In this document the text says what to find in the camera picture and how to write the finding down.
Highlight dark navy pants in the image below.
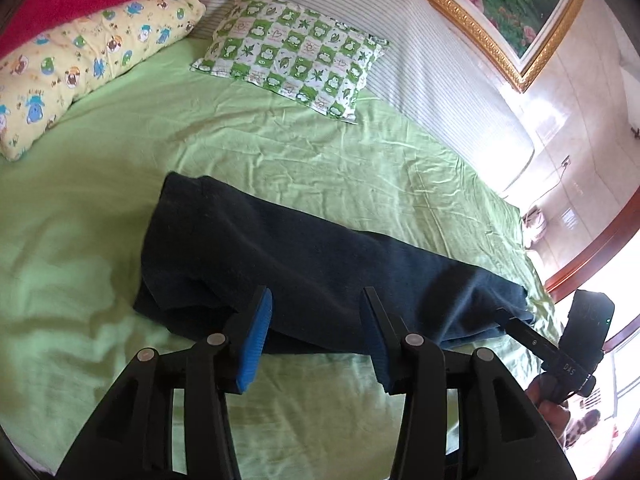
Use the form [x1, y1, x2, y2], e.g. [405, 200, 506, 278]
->
[132, 171, 536, 356]

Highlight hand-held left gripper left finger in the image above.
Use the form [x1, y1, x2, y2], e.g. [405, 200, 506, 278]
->
[55, 286, 274, 480]

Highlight pink white bag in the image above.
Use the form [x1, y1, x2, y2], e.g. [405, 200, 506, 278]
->
[522, 207, 549, 249]

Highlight yellow cartoon print pillow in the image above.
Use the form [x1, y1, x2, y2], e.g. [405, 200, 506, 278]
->
[0, 0, 207, 162]

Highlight person's right hand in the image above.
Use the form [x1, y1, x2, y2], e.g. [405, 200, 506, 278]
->
[527, 374, 576, 448]

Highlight green white checked pillow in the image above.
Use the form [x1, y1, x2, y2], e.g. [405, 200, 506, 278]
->
[190, 0, 391, 125]

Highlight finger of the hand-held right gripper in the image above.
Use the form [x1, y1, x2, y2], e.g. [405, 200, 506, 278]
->
[494, 308, 559, 362]

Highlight white striped headboard cushion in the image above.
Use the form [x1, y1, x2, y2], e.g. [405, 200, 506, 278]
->
[172, 0, 536, 196]

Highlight brown wooden door frame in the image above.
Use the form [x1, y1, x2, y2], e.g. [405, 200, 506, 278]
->
[544, 204, 640, 302]

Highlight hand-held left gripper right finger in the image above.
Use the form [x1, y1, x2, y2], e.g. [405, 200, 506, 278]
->
[361, 286, 576, 480]

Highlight green bed sheet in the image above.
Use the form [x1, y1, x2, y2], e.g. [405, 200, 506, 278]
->
[0, 37, 558, 476]

